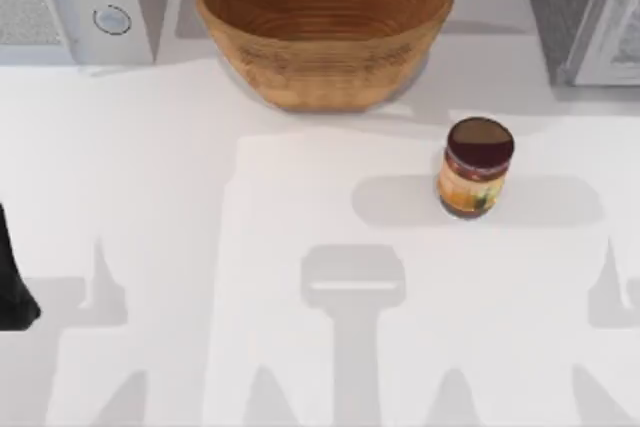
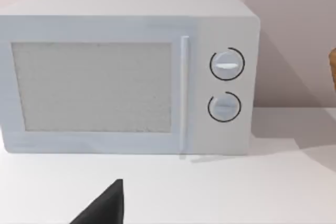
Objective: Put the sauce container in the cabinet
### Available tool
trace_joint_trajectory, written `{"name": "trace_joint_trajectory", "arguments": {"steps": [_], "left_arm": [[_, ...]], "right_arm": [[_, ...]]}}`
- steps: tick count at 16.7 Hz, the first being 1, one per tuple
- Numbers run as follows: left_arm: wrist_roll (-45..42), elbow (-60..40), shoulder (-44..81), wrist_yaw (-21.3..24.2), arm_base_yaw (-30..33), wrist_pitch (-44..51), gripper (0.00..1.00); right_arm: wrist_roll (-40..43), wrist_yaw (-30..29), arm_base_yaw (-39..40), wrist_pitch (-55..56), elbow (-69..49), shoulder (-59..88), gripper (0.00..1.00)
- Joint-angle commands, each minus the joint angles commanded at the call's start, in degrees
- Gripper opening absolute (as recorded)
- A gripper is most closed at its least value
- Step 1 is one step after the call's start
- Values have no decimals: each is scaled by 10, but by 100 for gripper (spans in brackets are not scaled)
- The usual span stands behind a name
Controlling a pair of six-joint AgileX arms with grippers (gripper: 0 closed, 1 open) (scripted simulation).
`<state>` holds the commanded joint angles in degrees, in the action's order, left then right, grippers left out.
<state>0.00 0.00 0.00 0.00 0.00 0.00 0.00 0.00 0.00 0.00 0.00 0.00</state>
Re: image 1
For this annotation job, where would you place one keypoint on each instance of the dark-lidded orange jar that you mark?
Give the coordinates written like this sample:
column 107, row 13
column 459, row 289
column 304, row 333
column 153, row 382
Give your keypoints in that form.
column 472, row 177

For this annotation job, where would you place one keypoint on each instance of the grey cabinet door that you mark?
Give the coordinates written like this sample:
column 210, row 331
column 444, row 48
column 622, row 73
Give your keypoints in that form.
column 607, row 22

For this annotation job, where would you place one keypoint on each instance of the wooden basket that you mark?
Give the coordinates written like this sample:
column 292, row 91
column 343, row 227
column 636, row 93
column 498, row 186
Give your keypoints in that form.
column 325, row 22

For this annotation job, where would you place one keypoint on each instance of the pale microwave oven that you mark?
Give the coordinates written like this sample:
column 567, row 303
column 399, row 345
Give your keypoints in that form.
column 75, row 7

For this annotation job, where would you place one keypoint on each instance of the microwave knob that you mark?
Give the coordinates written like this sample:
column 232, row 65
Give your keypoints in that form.
column 112, row 20

